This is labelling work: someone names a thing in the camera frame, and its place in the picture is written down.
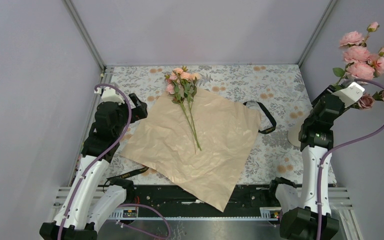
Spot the peach orange rose stem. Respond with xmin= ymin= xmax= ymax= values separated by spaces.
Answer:
xmin=172 ymin=65 xmax=203 ymax=152

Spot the floral patterned table mat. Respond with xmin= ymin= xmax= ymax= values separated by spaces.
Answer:
xmin=100 ymin=64 xmax=311 ymax=185

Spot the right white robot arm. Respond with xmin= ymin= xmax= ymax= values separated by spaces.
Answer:
xmin=266 ymin=92 xmax=345 ymax=240

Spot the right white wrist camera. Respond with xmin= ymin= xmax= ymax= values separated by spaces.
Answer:
xmin=332 ymin=82 xmax=365 ymax=108

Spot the large pink rose stem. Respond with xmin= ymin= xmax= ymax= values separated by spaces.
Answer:
xmin=332 ymin=21 xmax=380 ymax=86

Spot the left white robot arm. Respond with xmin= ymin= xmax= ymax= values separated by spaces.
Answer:
xmin=39 ymin=93 xmax=148 ymax=240

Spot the peach paper flower bouquet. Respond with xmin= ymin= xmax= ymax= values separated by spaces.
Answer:
xmin=121 ymin=88 xmax=263 ymax=212

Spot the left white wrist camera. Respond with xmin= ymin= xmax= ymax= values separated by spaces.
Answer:
xmin=94 ymin=86 xmax=125 ymax=105

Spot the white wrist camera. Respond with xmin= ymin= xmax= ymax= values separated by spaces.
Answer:
xmin=94 ymin=86 xmax=125 ymax=105
xmin=332 ymin=82 xmax=365 ymax=108

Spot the dusty mauve rose stem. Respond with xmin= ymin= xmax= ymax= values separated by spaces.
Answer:
xmin=351 ymin=90 xmax=384 ymax=110

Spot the small pink rose stem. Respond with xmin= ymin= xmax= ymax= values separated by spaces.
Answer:
xmin=164 ymin=73 xmax=198 ymax=153

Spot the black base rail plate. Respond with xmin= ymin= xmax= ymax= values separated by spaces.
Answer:
xmin=125 ymin=184 xmax=301 ymax=220

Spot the beige cylindrical vase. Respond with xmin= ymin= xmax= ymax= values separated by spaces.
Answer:
xmin=287 ymin=115 xmax=308 ymax=147

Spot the light pink rose stem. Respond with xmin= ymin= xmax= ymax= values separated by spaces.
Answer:
xmin=342 ymin=45 xmax=384 ymax=80

